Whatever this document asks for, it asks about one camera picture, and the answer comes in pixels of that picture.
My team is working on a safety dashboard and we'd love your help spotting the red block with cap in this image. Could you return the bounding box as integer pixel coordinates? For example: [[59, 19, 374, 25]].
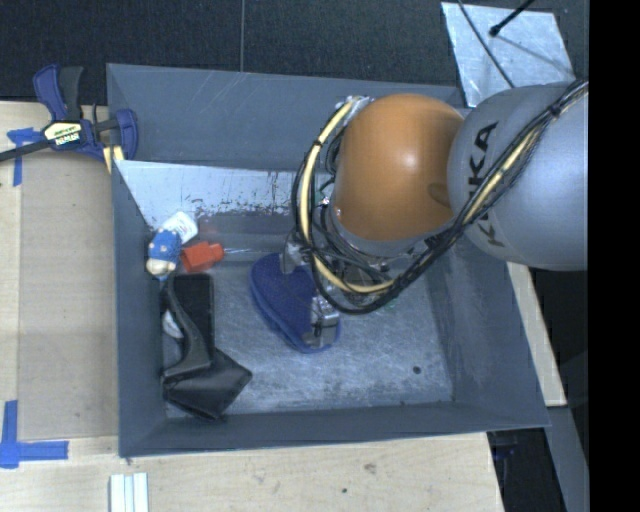
[[179, 240, 226, 274]]

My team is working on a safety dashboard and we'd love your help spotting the black folded pouch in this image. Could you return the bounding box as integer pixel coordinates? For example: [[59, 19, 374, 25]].
[[159, 279, 254, 422]]

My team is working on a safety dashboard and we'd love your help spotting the pale brown flat board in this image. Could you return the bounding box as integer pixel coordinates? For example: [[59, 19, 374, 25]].
[[17, 148, 122, 442]]

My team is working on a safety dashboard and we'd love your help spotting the blue toy figure with stars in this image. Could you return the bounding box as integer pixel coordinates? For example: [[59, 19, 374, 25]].
[[145, 228, 184, 280]]

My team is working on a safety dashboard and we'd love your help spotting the blue oval flat pad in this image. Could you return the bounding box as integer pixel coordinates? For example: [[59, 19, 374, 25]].
[[248, 251, 344, 355]]

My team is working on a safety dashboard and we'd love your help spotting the white tube with red print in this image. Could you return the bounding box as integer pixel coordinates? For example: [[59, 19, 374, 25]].
[[166, 210, 200, 242]]

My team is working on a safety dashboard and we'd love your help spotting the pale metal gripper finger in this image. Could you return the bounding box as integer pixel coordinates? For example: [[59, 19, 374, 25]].
[[282, 232, 305, 278], [309, 294, 341, 351]]

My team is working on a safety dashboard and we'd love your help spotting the grey metal bin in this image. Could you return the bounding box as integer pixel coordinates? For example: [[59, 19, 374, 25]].
[[104, 62, 552, 459]]

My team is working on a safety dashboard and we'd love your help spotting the small white object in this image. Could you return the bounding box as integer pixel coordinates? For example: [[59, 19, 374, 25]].
[[163, 309, 186, 341]]

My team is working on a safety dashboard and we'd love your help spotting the black flat box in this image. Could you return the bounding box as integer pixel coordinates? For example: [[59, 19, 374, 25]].
[[168, 271, 217, 362]]

